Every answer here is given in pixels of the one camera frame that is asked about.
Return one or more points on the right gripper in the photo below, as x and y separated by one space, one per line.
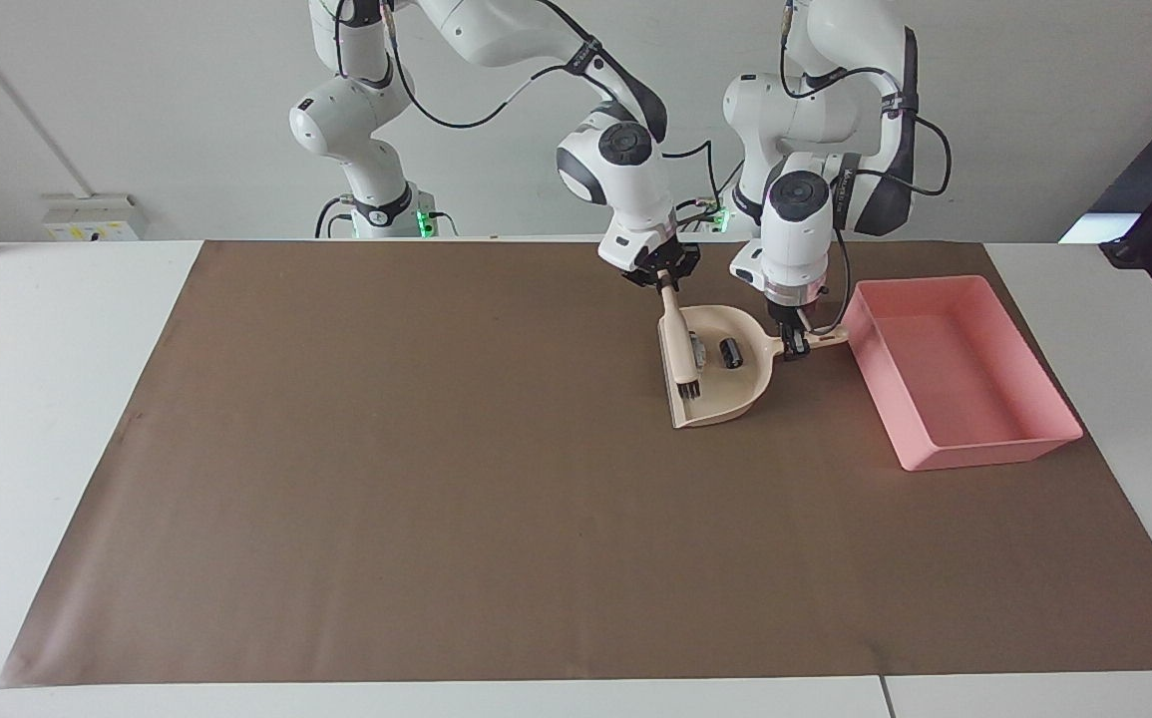
673 257

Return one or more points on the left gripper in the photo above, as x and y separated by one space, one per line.
797 314

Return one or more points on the beige hand brush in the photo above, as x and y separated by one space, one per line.
680 344

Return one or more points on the beige dustpan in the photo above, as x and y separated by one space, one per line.
725 394

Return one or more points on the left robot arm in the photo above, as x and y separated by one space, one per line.
805 120

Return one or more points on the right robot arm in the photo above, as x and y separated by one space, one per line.
476 25

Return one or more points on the pink plastic bin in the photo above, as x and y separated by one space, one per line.
964 384

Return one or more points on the black cylindrical capacitor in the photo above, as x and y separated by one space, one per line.
730 353

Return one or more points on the white wall socket box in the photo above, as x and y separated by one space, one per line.
92 217

